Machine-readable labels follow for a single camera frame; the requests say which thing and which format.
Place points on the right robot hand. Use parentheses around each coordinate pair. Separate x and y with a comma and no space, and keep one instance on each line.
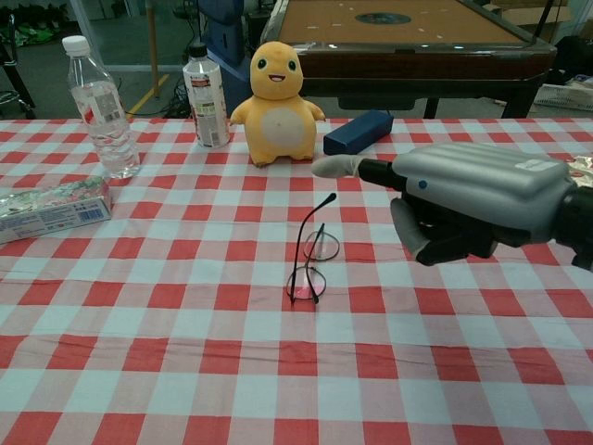
(486,190)

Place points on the thin-framed eyeglasses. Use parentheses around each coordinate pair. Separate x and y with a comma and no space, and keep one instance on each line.
(303,283)

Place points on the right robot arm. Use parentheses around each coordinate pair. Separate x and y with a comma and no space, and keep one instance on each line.
(576,222)

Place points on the brown snack packet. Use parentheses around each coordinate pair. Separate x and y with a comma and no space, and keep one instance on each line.
(581,169)

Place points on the white plastic basket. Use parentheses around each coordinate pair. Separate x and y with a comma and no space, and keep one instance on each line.
(563,96)

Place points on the dark blue glasses case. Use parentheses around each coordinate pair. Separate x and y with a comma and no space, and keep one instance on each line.
(357,134)

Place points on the brown mahjong table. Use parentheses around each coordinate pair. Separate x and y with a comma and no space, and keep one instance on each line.
(407,51)

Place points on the yellow dinosaur plush toy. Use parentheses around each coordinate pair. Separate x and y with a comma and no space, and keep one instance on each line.
(278,106)

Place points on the red white checkered tablecloth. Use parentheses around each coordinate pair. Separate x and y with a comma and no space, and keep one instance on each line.
(296,352)

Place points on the white drink bottle black cap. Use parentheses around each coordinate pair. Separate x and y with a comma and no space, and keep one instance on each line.
(206,102)

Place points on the blue machine stand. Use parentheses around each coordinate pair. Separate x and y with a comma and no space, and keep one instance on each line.
(227,41)

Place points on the wooden pole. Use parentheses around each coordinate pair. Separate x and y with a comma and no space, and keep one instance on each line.
(153,46)

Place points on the clear water bottle white cap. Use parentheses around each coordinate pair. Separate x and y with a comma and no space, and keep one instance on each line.
(104,111)

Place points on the toothpaste box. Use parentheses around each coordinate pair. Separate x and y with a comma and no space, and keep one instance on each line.
(51,211)

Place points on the black metal chair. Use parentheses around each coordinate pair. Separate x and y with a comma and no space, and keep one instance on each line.
(14,69)

